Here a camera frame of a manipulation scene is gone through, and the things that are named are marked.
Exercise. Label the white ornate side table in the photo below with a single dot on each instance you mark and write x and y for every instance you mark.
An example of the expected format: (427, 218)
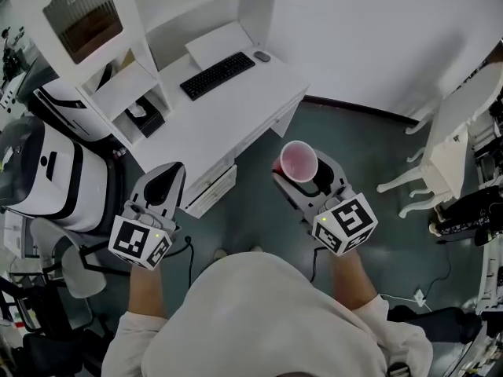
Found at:
(452, 143)

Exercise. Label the person's left forearm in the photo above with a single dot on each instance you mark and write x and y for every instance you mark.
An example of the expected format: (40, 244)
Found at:
(146, 289)

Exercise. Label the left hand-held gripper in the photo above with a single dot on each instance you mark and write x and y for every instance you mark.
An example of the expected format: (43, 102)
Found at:
(131, 240)

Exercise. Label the white flat board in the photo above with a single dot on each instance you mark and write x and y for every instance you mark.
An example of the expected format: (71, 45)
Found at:
(218, 45)

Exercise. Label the person's left shoe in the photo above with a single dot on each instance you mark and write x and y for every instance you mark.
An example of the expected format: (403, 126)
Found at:
(220, 254)

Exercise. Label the black keyboard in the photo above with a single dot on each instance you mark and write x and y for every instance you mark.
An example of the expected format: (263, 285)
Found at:
(217, 75)

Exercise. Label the black tissue box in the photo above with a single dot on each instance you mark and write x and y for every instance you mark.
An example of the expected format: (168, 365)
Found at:
(149, 118)

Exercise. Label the grey chair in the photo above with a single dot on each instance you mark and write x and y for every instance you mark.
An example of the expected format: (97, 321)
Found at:
(78, 265)

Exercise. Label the large white black machine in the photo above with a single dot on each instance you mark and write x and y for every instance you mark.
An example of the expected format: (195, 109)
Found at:
(51, 175)

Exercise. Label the black padded seat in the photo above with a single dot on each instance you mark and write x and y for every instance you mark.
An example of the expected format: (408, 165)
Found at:
(436, 324)

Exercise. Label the grey computer mouse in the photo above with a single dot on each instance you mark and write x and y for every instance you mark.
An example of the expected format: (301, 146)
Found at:
(262, 56)

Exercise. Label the white black box machine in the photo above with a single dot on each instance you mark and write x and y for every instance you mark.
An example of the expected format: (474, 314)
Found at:
(68, 108)

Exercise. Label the red plastic cup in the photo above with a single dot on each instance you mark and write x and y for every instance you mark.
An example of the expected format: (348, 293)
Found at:
(297, 163)

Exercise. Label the white power adapter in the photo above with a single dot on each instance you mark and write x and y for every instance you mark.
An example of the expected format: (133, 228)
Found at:
(420, 297)

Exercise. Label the person's white hooded top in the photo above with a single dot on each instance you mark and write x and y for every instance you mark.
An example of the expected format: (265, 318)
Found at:
(271, 320)

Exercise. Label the person's left hand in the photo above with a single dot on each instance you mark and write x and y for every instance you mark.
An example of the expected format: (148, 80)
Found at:
(155, 220)

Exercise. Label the person's right hand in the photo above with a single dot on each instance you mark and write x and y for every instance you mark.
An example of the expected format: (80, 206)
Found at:
(338, 196)

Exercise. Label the person's right shoe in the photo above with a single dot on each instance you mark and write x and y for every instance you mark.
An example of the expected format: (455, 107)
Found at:
(256, 248)

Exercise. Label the white desk with drawers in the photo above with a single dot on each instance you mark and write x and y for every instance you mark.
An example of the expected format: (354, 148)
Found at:
(220, 108)

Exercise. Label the white shelf unit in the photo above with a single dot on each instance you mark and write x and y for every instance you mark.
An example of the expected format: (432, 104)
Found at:
(129, 22)

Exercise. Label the person's right forearm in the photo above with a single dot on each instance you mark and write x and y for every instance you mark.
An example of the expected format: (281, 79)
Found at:
(351, 277)

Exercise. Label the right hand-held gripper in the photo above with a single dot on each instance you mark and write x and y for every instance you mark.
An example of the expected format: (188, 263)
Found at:
(347, 220)

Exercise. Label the person's shoe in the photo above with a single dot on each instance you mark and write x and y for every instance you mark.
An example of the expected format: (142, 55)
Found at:
(220, 254)
(256, 248)

